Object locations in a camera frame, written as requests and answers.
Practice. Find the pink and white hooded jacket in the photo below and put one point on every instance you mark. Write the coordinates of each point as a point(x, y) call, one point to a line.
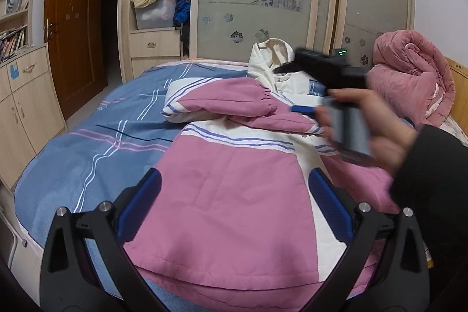
point(235, 227)

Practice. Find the translucent storage box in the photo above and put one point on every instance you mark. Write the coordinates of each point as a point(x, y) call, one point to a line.
point(153, 12)

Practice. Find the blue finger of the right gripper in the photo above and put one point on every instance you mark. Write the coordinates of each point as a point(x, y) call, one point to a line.
point(304, 110)

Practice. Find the light wood cabinet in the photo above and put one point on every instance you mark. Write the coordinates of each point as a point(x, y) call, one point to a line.
point(30, 111)

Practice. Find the rolled pink quilt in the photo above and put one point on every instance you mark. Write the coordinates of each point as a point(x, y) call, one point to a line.
point(411, 74)

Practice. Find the black right sleeve forearm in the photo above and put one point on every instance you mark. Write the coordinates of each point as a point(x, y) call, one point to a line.
point(432, 181)

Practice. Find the brown wooden door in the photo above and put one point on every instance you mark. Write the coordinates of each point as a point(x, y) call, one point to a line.
point(72, 29)

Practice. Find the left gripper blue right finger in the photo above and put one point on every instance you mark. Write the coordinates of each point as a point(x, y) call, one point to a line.
point(400, 281)

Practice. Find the blue garment in wardrobe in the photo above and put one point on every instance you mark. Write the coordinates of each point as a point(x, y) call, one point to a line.
point(182, 12)

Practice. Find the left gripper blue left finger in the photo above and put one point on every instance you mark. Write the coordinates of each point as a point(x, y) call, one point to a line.
point(68, 278)

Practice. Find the wooden headboard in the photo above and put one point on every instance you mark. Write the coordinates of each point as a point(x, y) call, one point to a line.
point(459, 111)

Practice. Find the person right hand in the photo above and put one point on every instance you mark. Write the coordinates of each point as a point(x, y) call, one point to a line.
point(390, 139)

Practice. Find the blue plaid bed blanket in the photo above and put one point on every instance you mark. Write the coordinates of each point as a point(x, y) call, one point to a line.
point(108, 151)

